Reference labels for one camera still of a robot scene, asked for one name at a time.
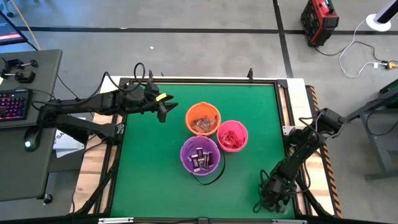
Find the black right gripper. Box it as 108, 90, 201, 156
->
260, 179, 292, 215

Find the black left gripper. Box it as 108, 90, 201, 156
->
124, 82, 180, 124

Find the orange plastic halloween bucket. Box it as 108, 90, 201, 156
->
185, 101, 222, 138

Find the pink plastic halloween bucket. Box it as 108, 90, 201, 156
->
216, 119, 249, 154

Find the green table mat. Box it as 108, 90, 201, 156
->
110, 83, 295, 220

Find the yellow black hazard strip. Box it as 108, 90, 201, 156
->
306, 85, 343, 218

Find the white paper sheet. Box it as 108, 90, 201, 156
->
53, 129, 85, 159

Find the grey metal side table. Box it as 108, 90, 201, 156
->
348, 79, 398, 181

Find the black computer mouse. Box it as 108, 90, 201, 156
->
23, 126, 42, 153

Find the black screw clamp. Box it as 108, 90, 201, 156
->
0, 57, 39, 71
0, 70, 37, 84

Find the black backlit keyboard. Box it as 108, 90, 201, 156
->
0, 88, 34, 122

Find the grey side desk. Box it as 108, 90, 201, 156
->
0, 49, 63, 202

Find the black computer monitor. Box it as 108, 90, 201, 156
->
0, 11, 29, 47

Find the white round stand base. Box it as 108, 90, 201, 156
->
366, 13, 392, 32

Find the black stand pole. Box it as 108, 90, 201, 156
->
374, 0, 398, 24

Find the silver metal bracket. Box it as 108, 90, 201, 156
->
98, 217, 134, 224
272, 219, 308, 224

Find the purple bucket with black handle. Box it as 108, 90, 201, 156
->
180, 135, 226, 186

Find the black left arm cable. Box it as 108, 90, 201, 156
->
133, 62, 147, 93

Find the black aluminium table frame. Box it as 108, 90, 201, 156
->
70, 76, 341, 224

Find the yellow hanging rope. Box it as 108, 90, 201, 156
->
9, 0, 41, 50

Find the white power cable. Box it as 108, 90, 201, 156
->
338, 17, 389, 78

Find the black floor cable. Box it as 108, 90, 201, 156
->
313, 40, 388, 63

